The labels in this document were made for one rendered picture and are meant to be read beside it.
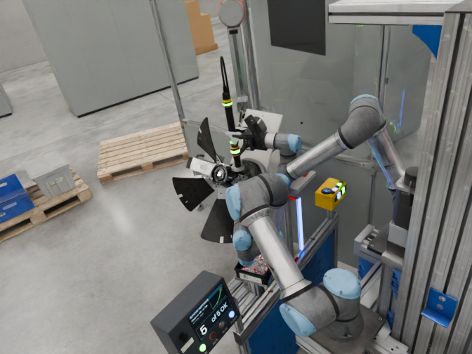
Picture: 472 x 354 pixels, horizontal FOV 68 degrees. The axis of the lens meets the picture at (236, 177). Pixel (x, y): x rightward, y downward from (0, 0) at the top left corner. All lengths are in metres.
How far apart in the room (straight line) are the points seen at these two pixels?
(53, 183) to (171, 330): 3.38
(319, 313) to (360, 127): 0.65
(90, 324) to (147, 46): 5.34
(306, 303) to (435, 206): 0.46
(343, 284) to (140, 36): 6.43
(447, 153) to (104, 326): 2.60
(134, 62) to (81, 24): 1.07
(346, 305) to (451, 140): 0.59
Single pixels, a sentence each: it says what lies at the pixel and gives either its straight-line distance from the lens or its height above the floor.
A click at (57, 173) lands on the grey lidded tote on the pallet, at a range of 4.34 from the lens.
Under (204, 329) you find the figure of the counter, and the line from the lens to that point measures 1.26.
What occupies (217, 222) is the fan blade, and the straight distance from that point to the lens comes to 1.85.
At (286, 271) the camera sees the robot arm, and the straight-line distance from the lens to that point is 1.16.
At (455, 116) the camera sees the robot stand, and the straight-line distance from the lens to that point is 0.90.
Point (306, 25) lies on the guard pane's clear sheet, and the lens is 2.14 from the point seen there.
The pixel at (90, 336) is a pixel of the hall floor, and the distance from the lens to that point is 2.99.
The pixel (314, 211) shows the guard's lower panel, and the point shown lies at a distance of 2.69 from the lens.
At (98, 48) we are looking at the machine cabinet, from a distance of 6.98.
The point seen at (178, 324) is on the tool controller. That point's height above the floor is 1.25.
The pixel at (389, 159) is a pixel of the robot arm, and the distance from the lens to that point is 1.54.
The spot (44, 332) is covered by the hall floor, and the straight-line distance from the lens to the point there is 3.22.
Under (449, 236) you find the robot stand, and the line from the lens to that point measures 1.08.
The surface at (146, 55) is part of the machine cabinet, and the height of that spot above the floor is 0.73.
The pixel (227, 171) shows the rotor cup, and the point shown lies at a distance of 1.80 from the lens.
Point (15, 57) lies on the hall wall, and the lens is 13.56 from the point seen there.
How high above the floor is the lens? 2.19
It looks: 33 degrees down
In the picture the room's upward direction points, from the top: 10 degrees counter-clockwise
